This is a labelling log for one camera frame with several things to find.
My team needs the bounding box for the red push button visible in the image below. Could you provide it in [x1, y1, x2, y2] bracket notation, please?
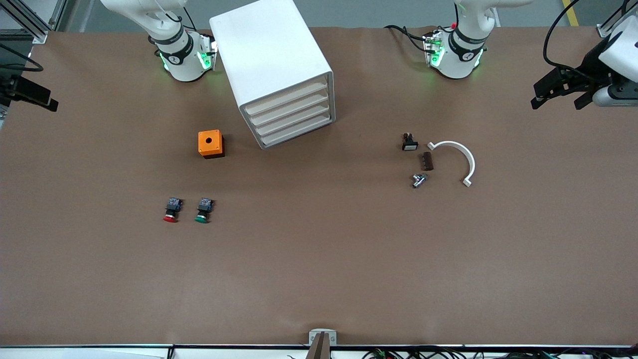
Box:
[163, 197, 183, 223]

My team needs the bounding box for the green push button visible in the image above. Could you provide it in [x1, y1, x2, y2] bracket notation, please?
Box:
[194, 197, 215, 224]

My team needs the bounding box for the brown table cover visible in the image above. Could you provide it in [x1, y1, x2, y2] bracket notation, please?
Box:
[0, 25, 638, 347]

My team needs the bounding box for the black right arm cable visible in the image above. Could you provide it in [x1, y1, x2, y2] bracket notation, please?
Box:
[0, 42, 44, 73]

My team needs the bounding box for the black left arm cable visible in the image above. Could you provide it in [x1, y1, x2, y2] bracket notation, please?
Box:
[542, 0, 599, 75]

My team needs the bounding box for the aluminium frame post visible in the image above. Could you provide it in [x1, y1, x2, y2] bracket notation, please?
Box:
[0, 0, 68, 44]
[597, 0, 638, 38]

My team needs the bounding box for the white curved plastic bracket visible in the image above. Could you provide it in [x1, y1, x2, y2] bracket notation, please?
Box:
[427, 141, 476, 187]

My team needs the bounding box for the black arm base cable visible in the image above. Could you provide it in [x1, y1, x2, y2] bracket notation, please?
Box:
[384, 24, 432, 53]

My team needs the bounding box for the orange button enclosure box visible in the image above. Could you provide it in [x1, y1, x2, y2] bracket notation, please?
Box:
[198, 130, 225, 159]

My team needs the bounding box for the white table edge rail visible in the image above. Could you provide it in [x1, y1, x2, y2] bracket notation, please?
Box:
[0, 344, 638, 359]

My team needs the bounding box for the black cable bundle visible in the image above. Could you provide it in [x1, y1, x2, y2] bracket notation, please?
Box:
[364, 347, 638, 359]

